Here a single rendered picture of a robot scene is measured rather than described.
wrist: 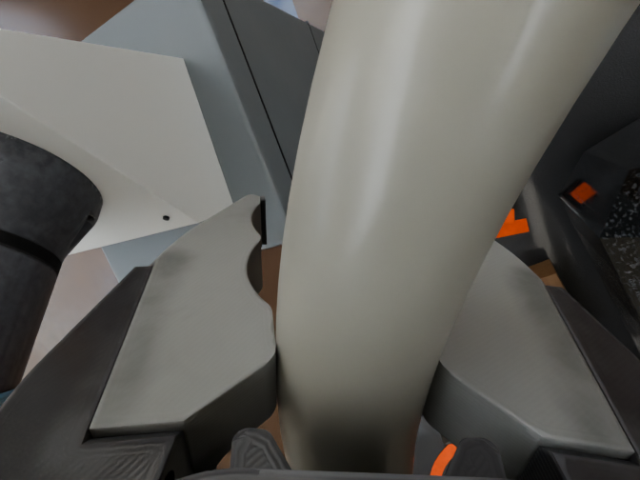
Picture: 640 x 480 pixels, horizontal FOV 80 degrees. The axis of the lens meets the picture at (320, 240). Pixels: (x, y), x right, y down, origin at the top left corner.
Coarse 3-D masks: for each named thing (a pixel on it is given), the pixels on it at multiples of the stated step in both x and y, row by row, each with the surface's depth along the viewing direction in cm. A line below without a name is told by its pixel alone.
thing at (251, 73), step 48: (144, 0) 53; (192, 0) 51; (240, 0) 60; (144, 48) 56; (192, 48) 53; (240, 48) 57; (288, 48) 73; (240, 96) 54; (288, 96) 67; (240, 144) 55; (288, 144) 63; (240, 192) 58; (288, 192) 58; (144, 240) 68
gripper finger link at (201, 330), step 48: (192, 240) 9; (240, 240) 10; (192, 288) 8; (240, 288) 8; (144, 336) 7; (192, 336) 7; (240, 336) 7; (144, 384) 6; (192, 384) 6; (240, 384) 6; (96, 432) 5; (144, 432) 6; (192, 432) 6
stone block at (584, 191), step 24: (600, 144) 88; (624, 144) 79; (576, 168) 90; (600, 168) 76; (624, 168) 66; (576, 192) 83; (600, 192) 71; (624, 192) 63; (576, 216) 80; (600, 216) 68; (624, 216) 62; (600, 240) 65; (624, 240) 61; (600, 264) 82; (624, 264) 63; (624, 288) 66; (624, 312) 84
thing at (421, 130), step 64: (384, 0) 3; (448, 0) 3; (512, 0) 3; (576, 0) 3; (320, 64) 4; (384, 64) 4; (448, 64) 3; (512, 64) 3; (576, 64) 3; (320, 128) 4; (384, 128) 4; (448, 128) 4; (512, 128) 4; (320, 192) 5; (384, 192) 4; (448, 192) 4; (512, 192) 4; (320, 256) 5; (384, 256) 4; (448, 256) 4; (320, 320) 5; (384, 320) 5; (448, 320) 5; (320, 384) 6; (384, 384) 6; (320, 448) 7; (384, 448) 7
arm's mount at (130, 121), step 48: (0, 48) 33; (48, 48) 36; (96, 48) 41; (0, 96) 32; (48, 96) 36; (96, 96) 40; (144, 96) 46; (192, 96) 54; (48, 144) 37; (96, 144) 39; (144, 144) 45; (192, 144) 53; (144, 192) 45; (192, 192) 51; (96, 240) 57
